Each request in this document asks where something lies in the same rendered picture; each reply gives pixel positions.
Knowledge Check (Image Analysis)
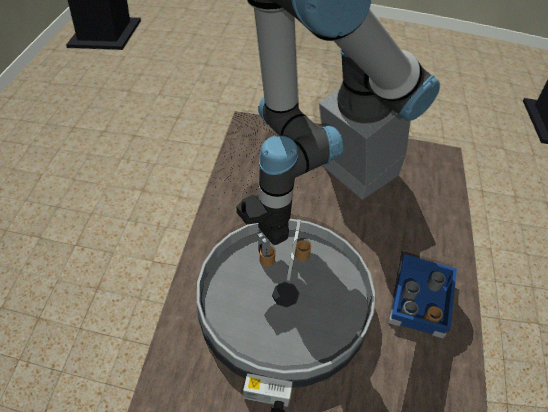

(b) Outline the bronze bushing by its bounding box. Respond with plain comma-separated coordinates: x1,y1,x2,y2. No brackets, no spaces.
295,240,311,261
260,246,275,267
423,306,442,323

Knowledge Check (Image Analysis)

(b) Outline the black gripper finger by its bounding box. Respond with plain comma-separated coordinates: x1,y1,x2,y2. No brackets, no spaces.
258,232,266,253
261,237,270,256

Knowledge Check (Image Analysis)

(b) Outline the grey metal sleeve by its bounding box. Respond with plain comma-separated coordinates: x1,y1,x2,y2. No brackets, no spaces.
402,281,420,301
400,301,418,317
427,272,446,292

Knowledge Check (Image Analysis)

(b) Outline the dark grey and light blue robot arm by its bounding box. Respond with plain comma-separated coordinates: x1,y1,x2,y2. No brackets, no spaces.
248,0,440,196

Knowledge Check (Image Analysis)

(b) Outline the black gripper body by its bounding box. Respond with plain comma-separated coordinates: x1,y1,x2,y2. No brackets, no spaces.
236,185,293,245

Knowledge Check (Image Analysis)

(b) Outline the blue crate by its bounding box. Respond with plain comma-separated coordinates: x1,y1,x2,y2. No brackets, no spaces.
388,254,457,338

